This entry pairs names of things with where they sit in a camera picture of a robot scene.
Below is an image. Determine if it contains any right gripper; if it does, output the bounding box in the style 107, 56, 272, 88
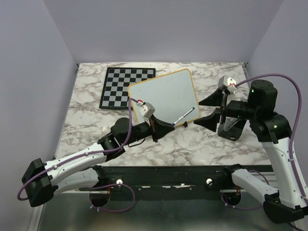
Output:
194, 87, 258, 131

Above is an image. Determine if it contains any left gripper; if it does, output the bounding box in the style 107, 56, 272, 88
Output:
122, 114, 175, 146

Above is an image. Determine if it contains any blue whiteboard marker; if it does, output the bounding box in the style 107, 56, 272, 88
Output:
171, 107, 195, 127

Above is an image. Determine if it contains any yellow framed whiteboard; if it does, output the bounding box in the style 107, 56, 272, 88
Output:
128, 69, 200, 126

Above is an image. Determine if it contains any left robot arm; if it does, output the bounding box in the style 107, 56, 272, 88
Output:
20, 116, 175, 207

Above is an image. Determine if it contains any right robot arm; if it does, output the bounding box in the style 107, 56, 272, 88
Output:
194, 79, 308, 224

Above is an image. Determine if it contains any black eraser holder stand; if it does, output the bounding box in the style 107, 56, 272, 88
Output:
218, 118, 246, 141

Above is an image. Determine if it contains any black white chessboard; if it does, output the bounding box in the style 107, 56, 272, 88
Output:
99, 67, 156, 110

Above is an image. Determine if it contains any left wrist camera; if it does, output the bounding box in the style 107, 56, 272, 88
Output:
137, 100, 155, 125

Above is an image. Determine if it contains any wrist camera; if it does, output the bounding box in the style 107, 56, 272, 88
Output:
137, 100, 155, 125
218, 75, 237, 94

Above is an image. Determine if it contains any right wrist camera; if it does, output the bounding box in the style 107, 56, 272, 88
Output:
218, 75, 237, 94

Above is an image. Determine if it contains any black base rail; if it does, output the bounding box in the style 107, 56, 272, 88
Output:
89, 166, 272, 202

